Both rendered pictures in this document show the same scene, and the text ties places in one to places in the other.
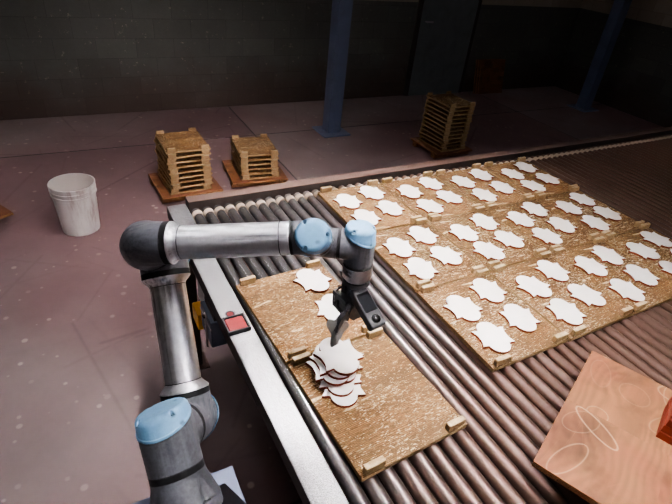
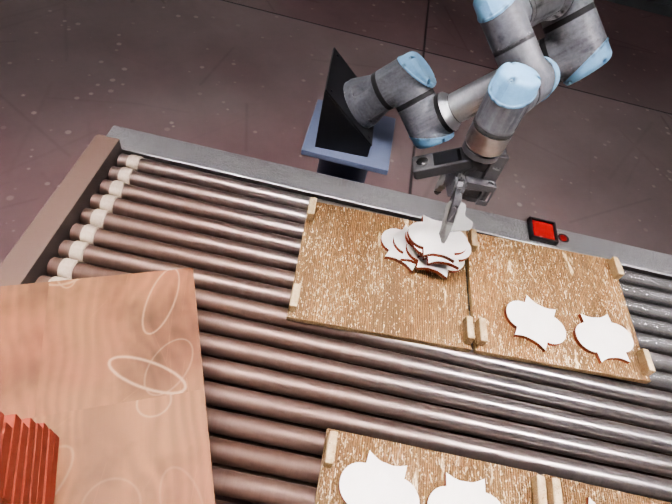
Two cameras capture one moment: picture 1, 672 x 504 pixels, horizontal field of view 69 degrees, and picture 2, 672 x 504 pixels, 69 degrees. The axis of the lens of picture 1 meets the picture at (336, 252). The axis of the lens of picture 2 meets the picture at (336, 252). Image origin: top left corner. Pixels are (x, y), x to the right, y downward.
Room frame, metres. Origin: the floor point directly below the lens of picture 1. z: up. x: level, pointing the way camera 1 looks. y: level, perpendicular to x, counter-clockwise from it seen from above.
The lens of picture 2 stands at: (1.19, -0.85, 1.85)
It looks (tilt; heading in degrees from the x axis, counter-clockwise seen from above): 51 degrees down; 118
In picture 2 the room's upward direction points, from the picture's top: 16 degrees clockwise
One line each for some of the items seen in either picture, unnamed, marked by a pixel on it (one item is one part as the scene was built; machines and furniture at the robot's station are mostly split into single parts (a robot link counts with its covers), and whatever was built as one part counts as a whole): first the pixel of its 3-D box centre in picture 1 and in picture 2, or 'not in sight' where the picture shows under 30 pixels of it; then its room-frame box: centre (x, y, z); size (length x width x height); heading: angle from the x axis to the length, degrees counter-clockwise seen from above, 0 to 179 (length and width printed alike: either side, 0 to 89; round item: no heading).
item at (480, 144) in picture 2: (356, 271); (487, 136); (1.00, -0.06, 1.32); 0.08 x 0.08 x 0.05
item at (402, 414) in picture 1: (373, 394); (383, 270); (0.95, -0.15, 0.93); 0.41 x 0.35 x 0.02; 34
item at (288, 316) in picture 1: (305, 307); (549, 301); (1.30, 0.08, 0.93); 0.41 x 0.35 x 0.02; 34
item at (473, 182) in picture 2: (353, 293); (473, 171); (1.01, -0.06, 1.24); 0.09 x 0.08 x 0.12; 37
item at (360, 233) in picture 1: (358, 244); (507, 100); (1.00, -0.05, 1.40); 0.09 x 0.08 x 0.11; 89
